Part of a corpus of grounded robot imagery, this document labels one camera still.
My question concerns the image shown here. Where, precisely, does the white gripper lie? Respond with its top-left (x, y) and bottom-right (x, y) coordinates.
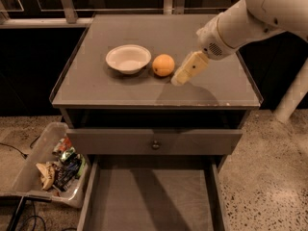
top-left (170, 13), bottom-right (237, 86)

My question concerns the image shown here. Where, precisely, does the orange fruit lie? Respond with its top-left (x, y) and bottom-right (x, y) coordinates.
top-left (152, 54), bottom-right (175, 77)

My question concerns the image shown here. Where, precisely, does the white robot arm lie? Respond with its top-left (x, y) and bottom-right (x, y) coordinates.
top-left (171, 0), bottom-right (308, 86)

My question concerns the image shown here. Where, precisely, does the grey drawer cabinet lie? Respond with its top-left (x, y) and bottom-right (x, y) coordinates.
top-left (49, 13), bottom-right (265, 171)

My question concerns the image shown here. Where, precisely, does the round metal drawer knob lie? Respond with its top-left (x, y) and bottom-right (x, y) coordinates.
top-left (152, 141), bottom-right (161, 150)

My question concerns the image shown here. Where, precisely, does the grey top drawer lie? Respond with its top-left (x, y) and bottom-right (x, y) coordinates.
top-left (66, 128), bottom-right (243, 155)

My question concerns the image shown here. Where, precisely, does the grey open middle drawer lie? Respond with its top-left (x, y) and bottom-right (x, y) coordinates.
top-left (77, 156), bottom-right (230, 231)

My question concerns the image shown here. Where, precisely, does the white bowl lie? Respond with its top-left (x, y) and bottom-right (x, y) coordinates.
top-left (105, 44), bottom-right (151, 75)

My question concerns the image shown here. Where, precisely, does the green snack packet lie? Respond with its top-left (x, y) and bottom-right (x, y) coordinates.
top-left (60, 147), bottom-right (76, 162)

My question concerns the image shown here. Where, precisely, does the dark snack packet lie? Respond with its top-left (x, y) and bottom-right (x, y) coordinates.
top-left (53, 159), bottom-right (81, 192)

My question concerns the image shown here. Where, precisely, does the clear plastic bin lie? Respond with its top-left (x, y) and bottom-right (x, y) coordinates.
top-left (9, 122), bottom-right (90, 208)

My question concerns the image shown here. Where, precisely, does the crumpled tan paper bag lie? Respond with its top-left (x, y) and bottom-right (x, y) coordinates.
top-left (36, 162), bottom-right (55, 191)

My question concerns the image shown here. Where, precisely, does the black bar on floor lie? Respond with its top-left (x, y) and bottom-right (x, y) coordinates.
top-left (6, 196), bottom-right (27, 231)

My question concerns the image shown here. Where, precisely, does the metal window frame rail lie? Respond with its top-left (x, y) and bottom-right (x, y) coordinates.
top-left (0, 0), bottom-right (244, 30)

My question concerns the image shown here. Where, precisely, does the black floor cable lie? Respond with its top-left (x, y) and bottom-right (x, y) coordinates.
top-left (0, 134), bottom-right (41, 160)

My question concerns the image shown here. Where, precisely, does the blue floor cable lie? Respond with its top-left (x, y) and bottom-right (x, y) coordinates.
top-left (17, 201), bottom-right (47, 231)

